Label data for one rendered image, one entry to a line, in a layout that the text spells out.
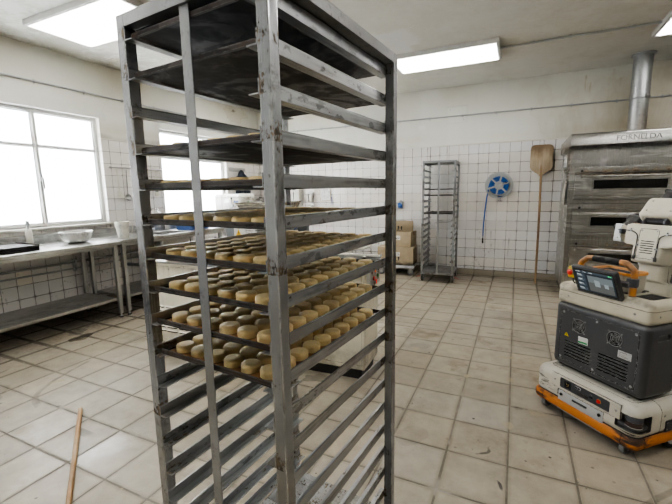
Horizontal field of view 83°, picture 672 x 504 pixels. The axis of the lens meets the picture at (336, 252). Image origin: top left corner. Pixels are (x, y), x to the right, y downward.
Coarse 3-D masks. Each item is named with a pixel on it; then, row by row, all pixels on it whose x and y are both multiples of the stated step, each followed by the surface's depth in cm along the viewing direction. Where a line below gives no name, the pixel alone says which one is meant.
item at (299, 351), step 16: (336, 320) 126; (352, 320) 124; (320, 336) 111; (336, 336) 114; (176, 352) 106; (192, 352) 102; (224, 352) 101; (240, 352) 101; (256, 352) 102; (304, 352) 100; (240, 368) 96; (256, 368) 93
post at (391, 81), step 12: (396, 60) 123; (396, 72) 123; (396, 84) 124; (396, 96) 124; (396, 108) 125; (396, 120) 126; (396, 132) 126; (396, 144) 127; (396, 156) 128; (396, 168) 128; (384, 384) 140; (384, 396) 140; (384, 408) 141; (384, 420) 142; (384, 432) 142; (384, 444) 143; (384, 456) 144; (384, 468) 145; (384, 480) 146; (384, 492) 146
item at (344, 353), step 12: (372, 300) 290; (360, 336) 277; (372, 336) 294; (348, 348) 282; (360, 348) 278; (324, 360) 292; (336, 360) 287; (360, 360) 280; (372, 360) 308; (324, 372) 297; (348, 372) 288; (360, 372) 284
